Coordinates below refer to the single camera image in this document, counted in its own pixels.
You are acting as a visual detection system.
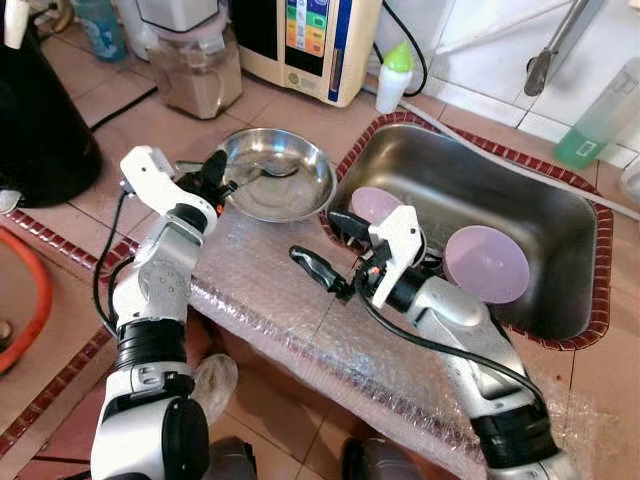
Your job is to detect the dark robot left foot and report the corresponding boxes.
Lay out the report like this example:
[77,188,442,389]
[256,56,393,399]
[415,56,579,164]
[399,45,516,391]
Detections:
[203,436,258,480]

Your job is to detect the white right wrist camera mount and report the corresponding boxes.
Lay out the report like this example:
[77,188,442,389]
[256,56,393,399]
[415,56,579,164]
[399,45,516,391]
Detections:
[367,205,426,306]

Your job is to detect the thin white countertop hose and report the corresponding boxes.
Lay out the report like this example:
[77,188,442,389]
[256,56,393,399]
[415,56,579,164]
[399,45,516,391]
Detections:
[410,95,640,216]

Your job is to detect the teal plastic bottle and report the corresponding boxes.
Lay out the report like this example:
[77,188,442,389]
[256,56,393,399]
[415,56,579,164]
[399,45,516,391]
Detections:
[72,0,129,63]

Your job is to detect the blender jar with brown powder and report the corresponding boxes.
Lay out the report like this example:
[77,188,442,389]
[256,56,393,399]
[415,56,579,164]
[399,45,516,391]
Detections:
[135,0,244,121]

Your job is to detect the stainless steel sink basin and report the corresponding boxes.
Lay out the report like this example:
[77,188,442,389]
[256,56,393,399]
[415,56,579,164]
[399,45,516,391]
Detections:
[345,125,599,341]

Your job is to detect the crumpled clear plastic bag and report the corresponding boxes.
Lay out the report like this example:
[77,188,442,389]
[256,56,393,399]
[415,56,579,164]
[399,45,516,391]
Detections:
[190,352,239,426]

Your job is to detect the black ionizer power cable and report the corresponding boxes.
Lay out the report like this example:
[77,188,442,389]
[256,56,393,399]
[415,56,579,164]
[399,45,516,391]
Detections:
[380,0,431,98]

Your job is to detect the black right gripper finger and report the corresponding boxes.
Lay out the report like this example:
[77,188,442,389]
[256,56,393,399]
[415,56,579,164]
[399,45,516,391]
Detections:
[289,245,353,301]
[327,208,373,246]

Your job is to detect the dark robot foot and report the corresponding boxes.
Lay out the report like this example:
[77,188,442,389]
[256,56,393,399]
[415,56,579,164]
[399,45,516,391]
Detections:
[203,436,258,480]
[342,436,426,480]

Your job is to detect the cream water ionizer appliance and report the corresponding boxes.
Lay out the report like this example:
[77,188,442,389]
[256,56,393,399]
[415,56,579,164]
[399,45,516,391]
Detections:
[230,0,384,108]

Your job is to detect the black electric kettle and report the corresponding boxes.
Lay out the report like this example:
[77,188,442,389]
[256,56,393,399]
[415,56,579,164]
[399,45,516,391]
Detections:
[0,20,104,209]

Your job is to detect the black kettle power cable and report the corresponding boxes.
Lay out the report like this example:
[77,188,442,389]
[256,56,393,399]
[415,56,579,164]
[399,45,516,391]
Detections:
[88,85,159,131]

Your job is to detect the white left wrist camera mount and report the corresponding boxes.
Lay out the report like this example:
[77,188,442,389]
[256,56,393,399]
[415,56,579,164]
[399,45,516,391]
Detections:
[119,146,218,219]

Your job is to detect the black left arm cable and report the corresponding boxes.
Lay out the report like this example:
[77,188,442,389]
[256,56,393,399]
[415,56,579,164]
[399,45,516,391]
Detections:
[92,190,136,336]

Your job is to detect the clear bubble wrap sheet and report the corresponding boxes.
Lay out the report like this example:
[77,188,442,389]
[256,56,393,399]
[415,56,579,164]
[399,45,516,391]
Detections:
[185,205,601,479]

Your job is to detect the white plastic jug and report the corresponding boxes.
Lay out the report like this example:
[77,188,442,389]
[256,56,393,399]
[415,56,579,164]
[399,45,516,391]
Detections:
[113,0,151,56]

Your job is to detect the small white bottle green cap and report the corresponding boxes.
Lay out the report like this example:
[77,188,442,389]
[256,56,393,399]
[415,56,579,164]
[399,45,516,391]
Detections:
[375,41,415,115]

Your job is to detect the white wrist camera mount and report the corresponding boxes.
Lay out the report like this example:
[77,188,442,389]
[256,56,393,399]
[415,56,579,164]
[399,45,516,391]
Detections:
[367,205,426,306]
[119,146,218,219]

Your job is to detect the stainless steel spoon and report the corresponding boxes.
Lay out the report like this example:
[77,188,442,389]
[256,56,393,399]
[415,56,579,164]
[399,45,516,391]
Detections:
[175,155,301,181]

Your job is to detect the dark robot right foot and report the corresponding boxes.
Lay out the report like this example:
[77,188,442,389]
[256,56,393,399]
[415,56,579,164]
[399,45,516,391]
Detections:
[342,436,426,480]

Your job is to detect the metal faucet spout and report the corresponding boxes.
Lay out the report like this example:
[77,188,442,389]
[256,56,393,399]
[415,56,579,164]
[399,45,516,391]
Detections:
[523,0,593,98]

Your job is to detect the shallow stainless steel dish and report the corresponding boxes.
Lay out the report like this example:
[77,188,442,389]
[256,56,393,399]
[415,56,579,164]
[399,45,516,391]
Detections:
[217,127,338,224]

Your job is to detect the light purple plastic bowl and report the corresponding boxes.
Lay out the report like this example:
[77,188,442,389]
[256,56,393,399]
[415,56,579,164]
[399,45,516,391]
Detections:
[349,186,405,227]
[442,224,532,305]

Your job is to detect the dish soap bottle blue cap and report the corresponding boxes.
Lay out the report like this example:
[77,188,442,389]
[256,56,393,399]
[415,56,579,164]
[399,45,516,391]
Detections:
[553,58,640,169]

